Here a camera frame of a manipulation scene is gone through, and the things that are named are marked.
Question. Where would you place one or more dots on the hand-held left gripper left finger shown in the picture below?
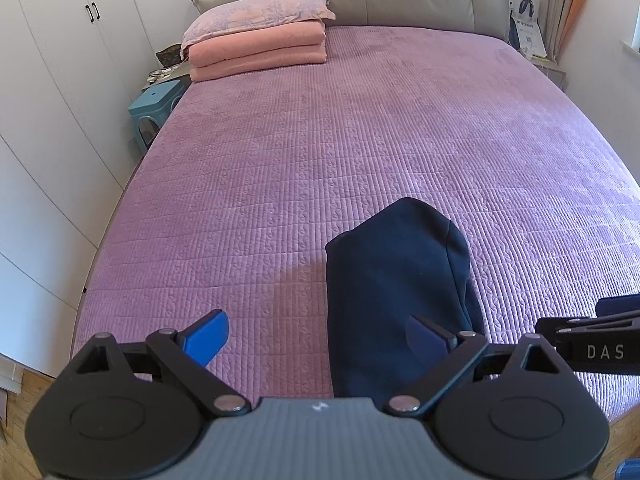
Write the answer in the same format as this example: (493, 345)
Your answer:
(207, 334)

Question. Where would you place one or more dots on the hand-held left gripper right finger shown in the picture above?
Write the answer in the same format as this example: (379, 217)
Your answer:
(426, 336)

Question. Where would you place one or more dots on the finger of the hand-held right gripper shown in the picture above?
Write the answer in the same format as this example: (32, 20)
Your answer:
(595, 345)
(620, 304)

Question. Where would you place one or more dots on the navy striped hoodie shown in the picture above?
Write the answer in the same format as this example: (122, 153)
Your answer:
(400, 285)

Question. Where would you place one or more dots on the pink quilted bedspread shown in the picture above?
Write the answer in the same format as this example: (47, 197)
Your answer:
(310, 160)

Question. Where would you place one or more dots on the blue plastic stool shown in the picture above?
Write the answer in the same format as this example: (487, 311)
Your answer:
(155, 102)

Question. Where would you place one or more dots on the bedside table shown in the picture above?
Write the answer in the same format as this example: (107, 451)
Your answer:
(550, 72)

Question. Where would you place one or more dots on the white wardrobe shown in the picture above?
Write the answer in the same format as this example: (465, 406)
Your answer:
(55, 110)

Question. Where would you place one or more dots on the folded pink blanket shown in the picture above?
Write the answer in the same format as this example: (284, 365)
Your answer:
(260, 45)
(260, 66)

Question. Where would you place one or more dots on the brown patterned pouch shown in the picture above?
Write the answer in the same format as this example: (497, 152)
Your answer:
(170, 55)

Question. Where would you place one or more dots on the white shopping bag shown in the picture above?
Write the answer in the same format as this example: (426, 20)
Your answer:
(530, 32)

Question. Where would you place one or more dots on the beige and orange curtain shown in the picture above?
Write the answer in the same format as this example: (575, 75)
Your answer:
(570, 0)

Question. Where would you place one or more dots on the pink patterned pillow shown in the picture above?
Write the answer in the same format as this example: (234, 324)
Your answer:
(260, 17)

